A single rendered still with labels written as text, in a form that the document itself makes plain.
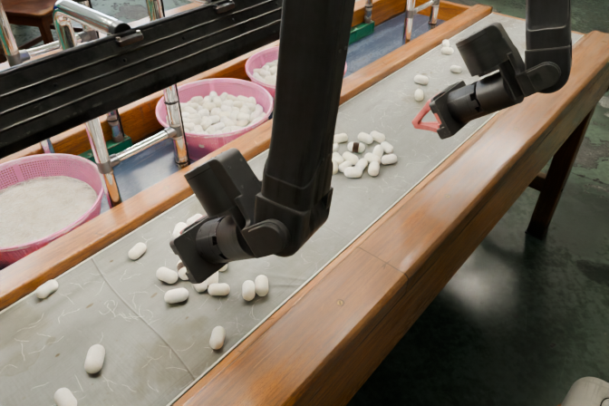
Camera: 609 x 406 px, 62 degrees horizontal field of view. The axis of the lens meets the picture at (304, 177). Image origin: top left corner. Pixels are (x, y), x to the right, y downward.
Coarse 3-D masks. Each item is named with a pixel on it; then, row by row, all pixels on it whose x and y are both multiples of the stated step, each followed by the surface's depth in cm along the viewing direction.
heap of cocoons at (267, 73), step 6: (276, 60) 142; (264, 66) 138; (270, 66) 140; (276, 66) 138; (258, 72) 136; (264, 72) 135; (270, 72) 137; (258, 78) 132; (264, 78) 136; (270, 78) 133
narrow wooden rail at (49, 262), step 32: (448, 32) 152; (384, 64) 134; (352, 96) 124; (256, 128) 109; (160, 192) 91; (192, 192) 94; (96, 224) 85; (128, 224) 85; (32, 256) 79; (64, 256) 79; (0, 288) 74; (32, 288) 76
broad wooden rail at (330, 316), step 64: (576, 64) 134; (512, 128) 109; (448, 192) 91; (512, 192) 110; (384, 256) 79; (448, 256) 90; (320, 320) 69; (384, 320) 76; (256, 384) 62; (320, 384) 65
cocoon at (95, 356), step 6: (90, 348) 66; (96, 348) 66; (102, 348) 67; (90, 354) 65; (96, 354) 65; (102, 354) 66; (90, 360) 65; (96, 360) 65; (102, 360) 66; (84, 366) 65; (90, 366) 64; (96, 366) 65; (90, 372) 65
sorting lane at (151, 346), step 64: (448, 64) 140; (384, 128) 114; (384, 192) 95; (128, 256) 82; (320, 256) 82; (0, 320) 72; (64, 320) 72; (128, 320) 72; (192, 320) 72; (256, 320) 72; (0, 384) 64; (64, 384) 64; (128, 384) 64; (192, 384) 64
